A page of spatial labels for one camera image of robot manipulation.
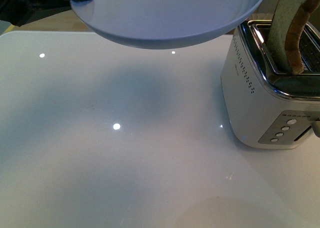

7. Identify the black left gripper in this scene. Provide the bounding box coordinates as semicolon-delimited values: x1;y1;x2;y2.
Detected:
0;0;95;28

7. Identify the light blue round plate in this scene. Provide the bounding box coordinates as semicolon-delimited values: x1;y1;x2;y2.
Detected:
70;0;263;50

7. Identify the slice of brown bread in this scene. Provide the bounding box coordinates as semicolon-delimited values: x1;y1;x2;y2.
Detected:
266;0;320;75

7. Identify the white chrome two-slot toaster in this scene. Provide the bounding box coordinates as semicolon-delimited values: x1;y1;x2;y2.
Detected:
221;20;320;150

